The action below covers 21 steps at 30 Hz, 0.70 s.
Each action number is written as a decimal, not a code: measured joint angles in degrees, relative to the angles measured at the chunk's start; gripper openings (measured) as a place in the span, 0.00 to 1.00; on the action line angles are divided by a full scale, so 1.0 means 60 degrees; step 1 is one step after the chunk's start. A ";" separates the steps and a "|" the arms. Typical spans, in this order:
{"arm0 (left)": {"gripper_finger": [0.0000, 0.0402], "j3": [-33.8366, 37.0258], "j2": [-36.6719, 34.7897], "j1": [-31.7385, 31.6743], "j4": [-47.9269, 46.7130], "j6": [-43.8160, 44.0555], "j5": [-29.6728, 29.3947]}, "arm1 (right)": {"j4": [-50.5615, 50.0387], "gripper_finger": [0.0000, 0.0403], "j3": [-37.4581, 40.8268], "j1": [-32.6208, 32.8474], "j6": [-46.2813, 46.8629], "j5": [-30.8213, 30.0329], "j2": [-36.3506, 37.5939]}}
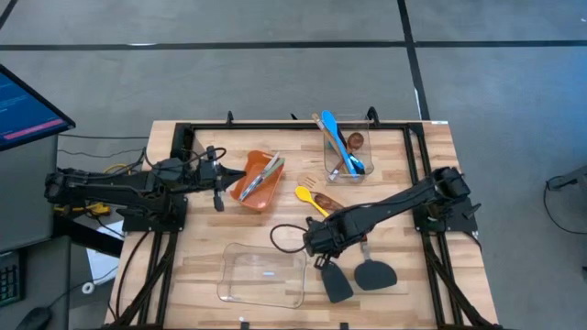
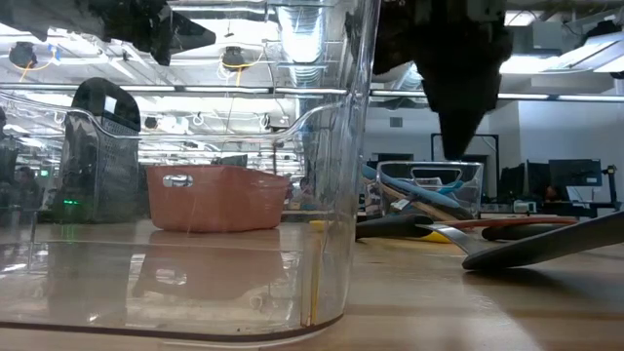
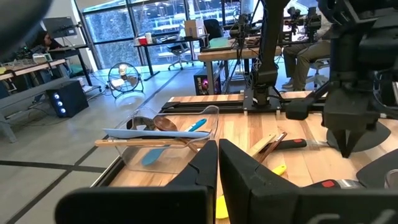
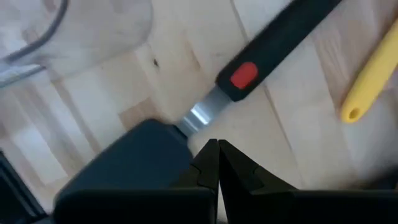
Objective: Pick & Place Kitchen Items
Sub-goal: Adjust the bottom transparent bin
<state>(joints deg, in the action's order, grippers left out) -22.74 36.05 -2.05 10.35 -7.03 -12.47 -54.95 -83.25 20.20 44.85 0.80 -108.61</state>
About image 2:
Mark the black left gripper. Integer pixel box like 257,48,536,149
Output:
99,0,217,67

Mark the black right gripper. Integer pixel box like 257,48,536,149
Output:
374,0,514,161

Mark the black plastic spoon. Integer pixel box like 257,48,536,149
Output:
437,203,478,221

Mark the rectangular black spatula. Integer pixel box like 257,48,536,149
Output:
354,210,624,272

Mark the orange plastic bin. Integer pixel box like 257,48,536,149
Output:
144,164,293,234

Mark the large clear plastic bin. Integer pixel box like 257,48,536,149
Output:
0,0,382,350

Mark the black ceiling dome device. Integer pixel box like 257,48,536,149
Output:
220,46,246,69
8,41,39,69

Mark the small clear plastic bin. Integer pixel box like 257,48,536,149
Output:
373,160,485,216

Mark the rectangular ceiling light panel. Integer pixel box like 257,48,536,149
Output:
499,53,624,75

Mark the black monitor back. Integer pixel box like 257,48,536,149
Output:
499,162,550,205

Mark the long ceiling light strip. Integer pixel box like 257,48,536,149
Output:
0,82,624,102

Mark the dark brown wooden spoon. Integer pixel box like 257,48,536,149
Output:
438,215,580,230

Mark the background computer monitor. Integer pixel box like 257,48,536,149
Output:
548,158,604,189

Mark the yellow plastic spoon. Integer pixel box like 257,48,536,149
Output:
309,218,452,244

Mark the dark background desk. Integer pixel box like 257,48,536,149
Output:
480,199,624,220

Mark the black background stand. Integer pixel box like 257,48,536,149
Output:
602,164,621,212

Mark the person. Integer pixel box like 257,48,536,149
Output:
12,165,45,211
291,175,318,207

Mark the black background gantry frame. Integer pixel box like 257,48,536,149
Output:
430,132,501,196

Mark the silver ribbed ceiling duct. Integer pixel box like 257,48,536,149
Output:
266,0,337,101

